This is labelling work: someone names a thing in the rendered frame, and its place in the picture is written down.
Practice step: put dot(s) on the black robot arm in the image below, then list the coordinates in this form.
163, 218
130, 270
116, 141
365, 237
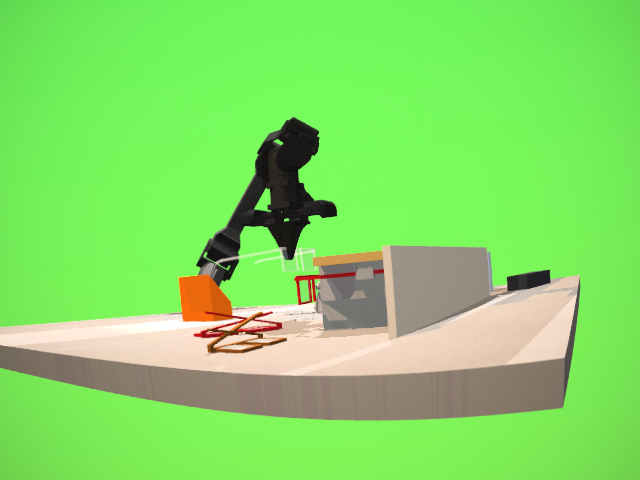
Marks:
300, 143

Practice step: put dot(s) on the grey flat panel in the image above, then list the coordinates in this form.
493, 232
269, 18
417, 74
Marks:
427, 283

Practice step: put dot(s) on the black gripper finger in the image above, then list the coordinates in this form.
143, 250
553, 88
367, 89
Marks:
292, 231
277, 232

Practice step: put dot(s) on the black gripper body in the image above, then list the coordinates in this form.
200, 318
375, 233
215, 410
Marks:
285, 197

